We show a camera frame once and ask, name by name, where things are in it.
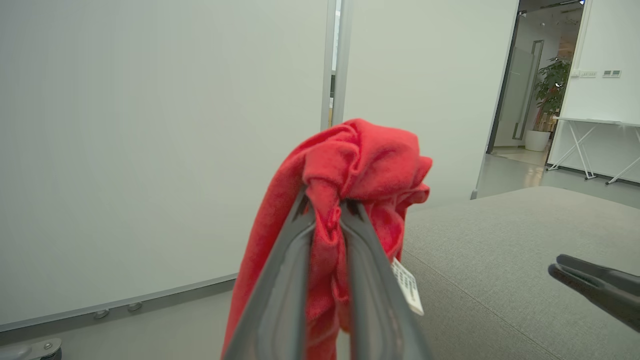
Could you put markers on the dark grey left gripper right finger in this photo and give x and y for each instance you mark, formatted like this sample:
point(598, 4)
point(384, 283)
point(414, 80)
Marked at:
point(372, 300)

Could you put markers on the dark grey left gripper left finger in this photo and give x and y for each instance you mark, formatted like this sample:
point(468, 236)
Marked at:
point(280, 300)

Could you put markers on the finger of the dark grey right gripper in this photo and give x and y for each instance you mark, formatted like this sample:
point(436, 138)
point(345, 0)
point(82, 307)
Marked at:
point(600, 267)
point(600, 295)

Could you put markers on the red garment with white trim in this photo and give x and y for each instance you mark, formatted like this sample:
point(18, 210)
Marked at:
point(360, 160)

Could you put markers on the grey fabric sofa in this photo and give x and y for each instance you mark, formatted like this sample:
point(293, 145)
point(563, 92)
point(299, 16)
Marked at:
point(500, 250)

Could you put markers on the white plant pot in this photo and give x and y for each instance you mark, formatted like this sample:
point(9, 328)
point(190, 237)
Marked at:
point(536, 141)

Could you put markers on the grey round partition glide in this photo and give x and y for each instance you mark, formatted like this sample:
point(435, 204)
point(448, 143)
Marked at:
point(101, 313)
point(134, 306)

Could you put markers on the white folding table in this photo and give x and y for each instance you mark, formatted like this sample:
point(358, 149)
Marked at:
point(590, 120)

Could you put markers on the green potted plant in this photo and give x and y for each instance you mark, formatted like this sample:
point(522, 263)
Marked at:
point(552, 85)

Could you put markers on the wide white partition panel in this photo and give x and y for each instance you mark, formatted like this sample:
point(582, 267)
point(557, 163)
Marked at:
point(150, 150)

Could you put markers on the small black caster wheel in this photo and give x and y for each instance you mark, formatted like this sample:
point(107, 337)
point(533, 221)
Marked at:
point(56, 354)

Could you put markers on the grey curved partition leg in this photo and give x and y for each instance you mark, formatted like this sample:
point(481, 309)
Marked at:
point(25, 350)

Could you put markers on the white wall switch plate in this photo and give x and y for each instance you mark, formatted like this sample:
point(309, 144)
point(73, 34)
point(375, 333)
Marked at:
point(588, 74)

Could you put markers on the grey wall switch plate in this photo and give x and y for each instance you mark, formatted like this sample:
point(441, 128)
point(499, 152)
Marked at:
point(611, 73)

